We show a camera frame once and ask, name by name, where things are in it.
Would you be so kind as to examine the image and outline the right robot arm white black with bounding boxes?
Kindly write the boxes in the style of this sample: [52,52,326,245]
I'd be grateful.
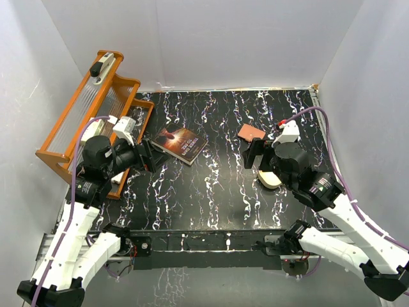
[243,138,408,301]

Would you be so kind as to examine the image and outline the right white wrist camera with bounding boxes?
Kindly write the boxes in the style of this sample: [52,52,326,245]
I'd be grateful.
[272,120,300,148]

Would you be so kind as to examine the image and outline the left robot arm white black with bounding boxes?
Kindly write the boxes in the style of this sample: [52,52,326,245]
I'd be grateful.
[17,136,169,306]

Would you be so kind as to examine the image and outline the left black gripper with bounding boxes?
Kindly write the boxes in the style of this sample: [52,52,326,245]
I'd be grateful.
[103,132,171,178]

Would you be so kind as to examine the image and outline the small white green box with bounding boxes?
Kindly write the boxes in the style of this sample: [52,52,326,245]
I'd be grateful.
[81,117,109,143]

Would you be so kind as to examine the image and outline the beige oval tray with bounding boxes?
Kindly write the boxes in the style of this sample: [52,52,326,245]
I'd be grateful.
[258,170,282,189]

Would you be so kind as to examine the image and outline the orange wooden shelf rack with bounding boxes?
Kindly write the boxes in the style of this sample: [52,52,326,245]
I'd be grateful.
[35,49,155,201]

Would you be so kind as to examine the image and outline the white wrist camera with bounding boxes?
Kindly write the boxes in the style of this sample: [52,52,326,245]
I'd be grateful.
[112,116,136,146]
[272,120,300,148]

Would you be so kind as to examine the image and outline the black white stapler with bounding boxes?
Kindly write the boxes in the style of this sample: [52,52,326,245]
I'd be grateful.
[89,52,116,85]

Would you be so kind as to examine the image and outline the dark paperback book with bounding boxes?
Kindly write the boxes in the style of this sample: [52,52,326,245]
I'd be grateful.
[151,123,208,166]

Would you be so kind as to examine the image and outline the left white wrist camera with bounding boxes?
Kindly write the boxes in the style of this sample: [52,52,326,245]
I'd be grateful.
[112,116,136,146]

